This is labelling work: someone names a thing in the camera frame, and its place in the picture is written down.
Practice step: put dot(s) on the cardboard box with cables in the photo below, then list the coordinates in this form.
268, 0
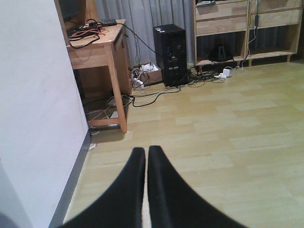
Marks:
146, 75

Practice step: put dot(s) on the grey curtain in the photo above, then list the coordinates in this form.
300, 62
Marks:
142, 15

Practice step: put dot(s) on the wooden shelf unit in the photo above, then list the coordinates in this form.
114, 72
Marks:
247, 29

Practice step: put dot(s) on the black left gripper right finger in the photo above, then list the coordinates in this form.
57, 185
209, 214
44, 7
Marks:
173, 203

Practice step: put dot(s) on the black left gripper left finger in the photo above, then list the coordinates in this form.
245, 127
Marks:
120, 206

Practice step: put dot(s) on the black computer tower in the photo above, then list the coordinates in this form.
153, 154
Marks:
171, 54

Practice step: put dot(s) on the white power strip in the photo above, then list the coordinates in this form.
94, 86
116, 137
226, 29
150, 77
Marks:
226, 73

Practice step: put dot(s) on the wooden side table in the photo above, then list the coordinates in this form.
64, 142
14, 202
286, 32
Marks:
111, 50

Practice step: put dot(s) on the black stand on shelf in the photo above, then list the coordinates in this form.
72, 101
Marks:
220, 53

